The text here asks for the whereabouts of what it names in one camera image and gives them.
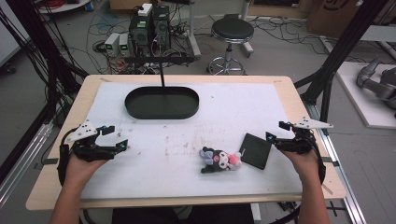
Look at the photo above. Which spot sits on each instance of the black square pad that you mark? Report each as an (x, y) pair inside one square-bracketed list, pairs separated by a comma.
[(256, 151)]

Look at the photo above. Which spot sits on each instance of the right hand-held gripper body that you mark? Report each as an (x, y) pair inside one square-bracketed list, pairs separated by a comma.
[(299, 142)]

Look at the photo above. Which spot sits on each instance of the cardboard box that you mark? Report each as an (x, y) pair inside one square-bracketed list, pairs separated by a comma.
[(330, 15)]

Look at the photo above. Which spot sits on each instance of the black and pink plush toy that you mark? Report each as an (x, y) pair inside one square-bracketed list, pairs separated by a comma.
[(219, 160)]

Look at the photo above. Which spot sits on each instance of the white table mat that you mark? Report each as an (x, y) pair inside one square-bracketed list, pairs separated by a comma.
[(186, 137)]

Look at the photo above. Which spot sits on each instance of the white box on tower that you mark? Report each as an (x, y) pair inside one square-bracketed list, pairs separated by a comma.
[(145, 9)]

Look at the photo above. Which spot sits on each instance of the aluminium rail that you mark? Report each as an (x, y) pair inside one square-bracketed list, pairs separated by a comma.
[(342, 174), (21, 161)]

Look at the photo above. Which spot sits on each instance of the person's left hand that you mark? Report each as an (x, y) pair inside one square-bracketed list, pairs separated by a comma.
[(79, 171)]

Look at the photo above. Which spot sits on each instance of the black T-shaped stand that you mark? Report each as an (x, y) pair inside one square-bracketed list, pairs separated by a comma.
[(162, 73)]

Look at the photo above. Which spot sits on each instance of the person's dark clothing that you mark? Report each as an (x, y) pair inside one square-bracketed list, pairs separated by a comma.
[(186, 215)]

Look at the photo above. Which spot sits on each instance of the small white device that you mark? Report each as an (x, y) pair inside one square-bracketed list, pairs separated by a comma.
[(112, 43), (124, 43)]

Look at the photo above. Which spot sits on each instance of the black round stool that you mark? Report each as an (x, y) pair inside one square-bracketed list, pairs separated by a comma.
[(232, 29)]

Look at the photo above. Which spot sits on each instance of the wooden table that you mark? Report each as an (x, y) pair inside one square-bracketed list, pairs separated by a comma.
[(311, 102)]

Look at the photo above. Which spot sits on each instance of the black oval tray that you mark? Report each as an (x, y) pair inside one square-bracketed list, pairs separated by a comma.
[(162, 104)]

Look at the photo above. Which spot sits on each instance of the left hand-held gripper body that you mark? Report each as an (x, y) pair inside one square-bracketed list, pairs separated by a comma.
[(83, 131)]

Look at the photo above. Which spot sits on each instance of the white floor platform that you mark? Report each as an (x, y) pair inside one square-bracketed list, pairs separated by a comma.
[(358, 99)]

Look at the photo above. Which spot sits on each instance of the black computer tower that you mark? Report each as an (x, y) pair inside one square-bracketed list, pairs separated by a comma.
[(140, 34), (162, 28)]

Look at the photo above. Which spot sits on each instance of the person's right hand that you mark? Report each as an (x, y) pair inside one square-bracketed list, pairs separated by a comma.
[(305, 163)]

